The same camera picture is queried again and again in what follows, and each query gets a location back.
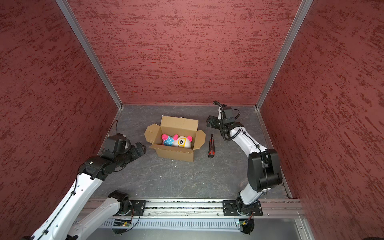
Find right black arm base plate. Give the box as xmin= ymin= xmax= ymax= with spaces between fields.
xmin=223 ymin=199 xmax=263 ymax=217

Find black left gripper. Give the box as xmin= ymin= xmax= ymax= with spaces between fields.
xmin=114 ymin=142 xmax=147 ymax=167

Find red black utility knife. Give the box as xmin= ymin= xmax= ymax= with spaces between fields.
xmin=208 ymin=134 xmax=215 ymax=159

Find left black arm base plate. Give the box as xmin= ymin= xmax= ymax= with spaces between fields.
xmin=118 ymin=200 xmax=147 ymax=216

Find brown cardboard express box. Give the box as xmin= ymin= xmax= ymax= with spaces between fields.
xmin=145 ymin=116 xmax=206 ymax=162

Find aluminium front rail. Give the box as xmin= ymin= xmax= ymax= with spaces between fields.
xmin=83 ymin=197 xmax=305 ymax=218

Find white pink blue plush toy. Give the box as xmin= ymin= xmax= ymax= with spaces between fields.
xmin=161 ymin=134 xmax=193 ymax=149

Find left aluminium corner post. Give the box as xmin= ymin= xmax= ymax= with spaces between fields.
xmin=56 ymin=0 xmax=124 ymax=111

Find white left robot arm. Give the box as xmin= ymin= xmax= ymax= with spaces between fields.
xmin=22 ymin=133 xmax=146 ymax=240

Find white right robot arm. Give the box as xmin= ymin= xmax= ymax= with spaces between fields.
xmin=207 ymin=101 xmax=283 ymax=216

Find white slotted cable duct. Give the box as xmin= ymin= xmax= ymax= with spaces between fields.
xmin=100 ymin=219 xmax=240 ymax=231

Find aluminium corner post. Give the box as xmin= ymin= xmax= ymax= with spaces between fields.
xmin=256 ymin=0 xmax=313 ymax=111
xmin=56 ymin=0 xmax=124 ymax=111

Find right aluminium corner post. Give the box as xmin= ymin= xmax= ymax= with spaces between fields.
xmin=256 ymin=0 xmax=313 ymax=111

